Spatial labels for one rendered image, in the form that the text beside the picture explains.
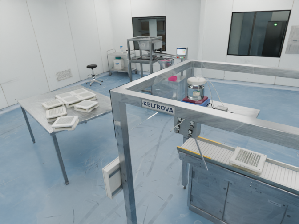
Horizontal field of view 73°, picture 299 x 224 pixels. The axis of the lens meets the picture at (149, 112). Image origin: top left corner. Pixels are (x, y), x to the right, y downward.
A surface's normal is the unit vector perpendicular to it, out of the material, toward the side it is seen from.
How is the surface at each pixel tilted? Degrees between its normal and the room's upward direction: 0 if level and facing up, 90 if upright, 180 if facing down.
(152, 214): 0
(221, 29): 90
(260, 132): 90
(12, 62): 90
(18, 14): 90
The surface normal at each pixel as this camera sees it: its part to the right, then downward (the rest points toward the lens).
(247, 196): -0.59, 0.36
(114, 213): -0.04, -0.90
